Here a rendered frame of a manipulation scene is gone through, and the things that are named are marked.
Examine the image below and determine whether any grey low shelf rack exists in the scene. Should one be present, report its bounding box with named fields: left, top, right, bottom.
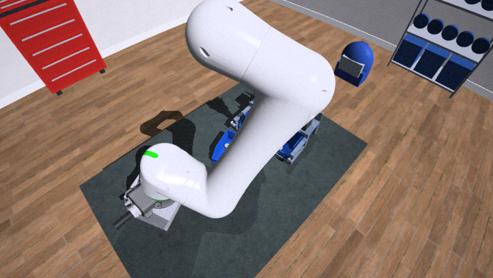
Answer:
left=231, top=99, right=323, bottom=165

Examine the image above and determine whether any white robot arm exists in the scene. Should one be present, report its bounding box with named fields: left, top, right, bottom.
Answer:
left=113, top=0, right=335, bottom=230

